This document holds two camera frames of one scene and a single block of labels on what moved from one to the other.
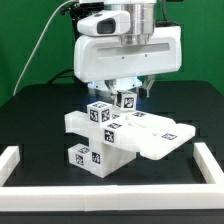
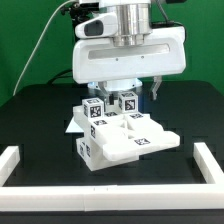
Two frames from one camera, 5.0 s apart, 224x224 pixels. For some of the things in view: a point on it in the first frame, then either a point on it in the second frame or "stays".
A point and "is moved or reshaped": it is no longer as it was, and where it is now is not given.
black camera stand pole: x=76 y=11 stays
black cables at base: x=59 y=75 stays
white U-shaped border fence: x=208 y=195 stays
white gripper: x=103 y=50 stays
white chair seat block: x=106 y=158 to x=94 y=159
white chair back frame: x=153 y=135 is moved or reshaped
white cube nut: x=99 y=112 is moved or reshaped
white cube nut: x=128 y=100 stays
